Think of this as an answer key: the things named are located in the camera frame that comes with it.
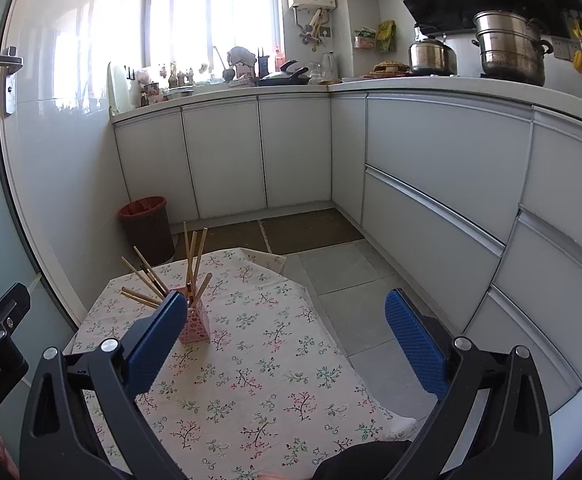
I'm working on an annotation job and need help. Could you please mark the metal door handle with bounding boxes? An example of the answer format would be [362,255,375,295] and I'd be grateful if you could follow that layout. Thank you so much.
[0,46,24,117]

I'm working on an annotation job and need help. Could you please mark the person's dark trousers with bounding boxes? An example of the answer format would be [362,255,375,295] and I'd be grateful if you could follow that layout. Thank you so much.
[313,439,414,480]

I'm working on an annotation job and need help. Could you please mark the bunch of wooden chopsticks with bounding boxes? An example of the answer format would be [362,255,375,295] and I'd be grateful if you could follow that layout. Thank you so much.
[120,221,214,311]

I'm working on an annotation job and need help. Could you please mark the pink perforated chopstick holder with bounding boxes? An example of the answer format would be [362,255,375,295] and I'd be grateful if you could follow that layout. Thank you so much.
[177,285,211,345]

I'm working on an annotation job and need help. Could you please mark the floral tablecloth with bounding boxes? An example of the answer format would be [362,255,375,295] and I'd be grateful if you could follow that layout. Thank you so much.
[64,247,417,480]

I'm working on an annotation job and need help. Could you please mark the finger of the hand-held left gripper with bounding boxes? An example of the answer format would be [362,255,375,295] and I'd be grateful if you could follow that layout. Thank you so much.
[0,282,32,361]

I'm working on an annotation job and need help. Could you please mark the grey bundle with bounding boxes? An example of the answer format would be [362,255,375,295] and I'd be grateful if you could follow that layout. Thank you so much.
[227,46,258,81]

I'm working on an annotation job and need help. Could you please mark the white countertop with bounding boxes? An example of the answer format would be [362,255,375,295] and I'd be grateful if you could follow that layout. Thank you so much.
[110,77,582,136]

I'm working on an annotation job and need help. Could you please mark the white base cabinet under window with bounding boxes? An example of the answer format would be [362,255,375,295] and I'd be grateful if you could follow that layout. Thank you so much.
[114,92,339,223]

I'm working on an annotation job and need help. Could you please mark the kitchen window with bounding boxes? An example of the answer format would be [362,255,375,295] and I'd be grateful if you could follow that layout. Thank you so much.
[144,0,284,76]

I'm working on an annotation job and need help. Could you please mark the brown trash bin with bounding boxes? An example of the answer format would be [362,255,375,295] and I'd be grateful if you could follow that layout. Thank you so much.
[117,196,174,267]

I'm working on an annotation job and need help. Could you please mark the yellow hanging tool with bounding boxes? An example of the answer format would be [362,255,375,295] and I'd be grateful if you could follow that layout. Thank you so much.
[570,14,582,72]

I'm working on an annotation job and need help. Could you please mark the steel pot with lid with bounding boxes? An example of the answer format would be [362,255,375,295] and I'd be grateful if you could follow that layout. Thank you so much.
[408,25,458,77]

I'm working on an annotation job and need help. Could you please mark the olive floor mat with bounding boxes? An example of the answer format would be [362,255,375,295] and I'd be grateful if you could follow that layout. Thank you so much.
[171,220,272,261]
[258,208,366,256]

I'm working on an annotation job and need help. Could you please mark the white cutting board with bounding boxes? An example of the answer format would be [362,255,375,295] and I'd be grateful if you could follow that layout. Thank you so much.
[107,61,131,116]

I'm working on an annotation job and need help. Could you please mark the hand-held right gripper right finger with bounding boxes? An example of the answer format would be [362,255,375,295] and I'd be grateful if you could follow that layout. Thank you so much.
[384,287,554,480]

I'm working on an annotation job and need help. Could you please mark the red trash bag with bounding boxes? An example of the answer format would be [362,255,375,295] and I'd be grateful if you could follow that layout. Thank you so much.
[117,196,168,218]

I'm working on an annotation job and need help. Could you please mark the row of small jars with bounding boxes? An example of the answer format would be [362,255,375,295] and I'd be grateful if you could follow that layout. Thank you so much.
[136,62,227,106]

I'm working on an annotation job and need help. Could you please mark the black frying pan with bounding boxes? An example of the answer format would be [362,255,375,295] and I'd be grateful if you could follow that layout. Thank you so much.
[255,60,311,86]

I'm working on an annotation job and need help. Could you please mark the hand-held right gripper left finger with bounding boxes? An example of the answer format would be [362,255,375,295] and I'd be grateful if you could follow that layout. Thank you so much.
[18,290,189,480]

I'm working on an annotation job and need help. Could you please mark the black chopstick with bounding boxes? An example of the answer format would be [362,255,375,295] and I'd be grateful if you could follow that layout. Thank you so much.
[138,260,169,295]
[146,267,172,297]

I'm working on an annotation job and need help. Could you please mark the woven basket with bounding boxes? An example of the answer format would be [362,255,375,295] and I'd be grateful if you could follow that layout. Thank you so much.
[371,61,412,78]

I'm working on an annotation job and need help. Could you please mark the wall rack with packets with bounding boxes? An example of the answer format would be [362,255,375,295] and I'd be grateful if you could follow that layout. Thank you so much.
[353,27,378,52]

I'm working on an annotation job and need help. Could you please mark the steel steamer pot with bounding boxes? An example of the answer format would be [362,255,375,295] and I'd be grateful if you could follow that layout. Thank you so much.
[472,10,555,87]

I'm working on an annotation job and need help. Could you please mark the yellow packet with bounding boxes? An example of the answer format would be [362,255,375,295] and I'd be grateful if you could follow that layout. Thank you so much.
[376,20,397,53]

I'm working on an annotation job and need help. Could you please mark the white base cabinet with drawers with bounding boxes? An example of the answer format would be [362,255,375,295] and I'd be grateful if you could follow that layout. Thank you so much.
[328,91,582,416]

